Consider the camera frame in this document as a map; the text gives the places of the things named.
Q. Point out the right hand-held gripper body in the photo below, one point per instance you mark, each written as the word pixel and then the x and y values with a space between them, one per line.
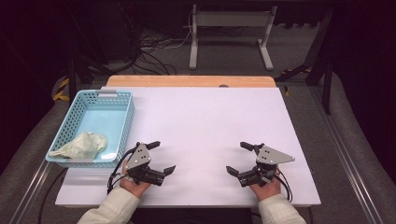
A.
pixel 270 155

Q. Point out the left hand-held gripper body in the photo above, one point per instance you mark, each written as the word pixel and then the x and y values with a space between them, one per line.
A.
pixel 138 156

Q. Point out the pale yellow cloth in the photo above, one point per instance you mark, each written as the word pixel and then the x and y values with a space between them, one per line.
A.
pixel 81 146

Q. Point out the light blue perforated plastic basket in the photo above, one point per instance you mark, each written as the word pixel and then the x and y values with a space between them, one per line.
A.
pixel 93 118

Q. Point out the person's left hand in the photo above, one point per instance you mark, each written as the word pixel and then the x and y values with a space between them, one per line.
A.
pixel 134 188

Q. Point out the person's right hand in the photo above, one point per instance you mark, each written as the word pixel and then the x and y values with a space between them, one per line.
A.
pixel 266 190

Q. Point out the white board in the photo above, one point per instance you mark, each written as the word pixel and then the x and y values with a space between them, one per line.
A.
pixel 202 124

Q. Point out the wooden board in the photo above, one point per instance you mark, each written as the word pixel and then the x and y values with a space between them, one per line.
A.
pixel 186 81

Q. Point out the yellow black striped tape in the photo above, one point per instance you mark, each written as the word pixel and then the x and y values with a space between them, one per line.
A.
pixel 291 72
pixel 61 90

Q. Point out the black metal stand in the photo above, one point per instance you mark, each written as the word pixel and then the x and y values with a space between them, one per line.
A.
pixel 72 77
pixel 323 71

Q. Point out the aluminium rail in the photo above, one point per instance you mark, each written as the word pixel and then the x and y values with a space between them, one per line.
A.
pixel 345 152
pixel 31 193

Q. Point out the white metal stand frame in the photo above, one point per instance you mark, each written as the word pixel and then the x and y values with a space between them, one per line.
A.
pixel 230 19

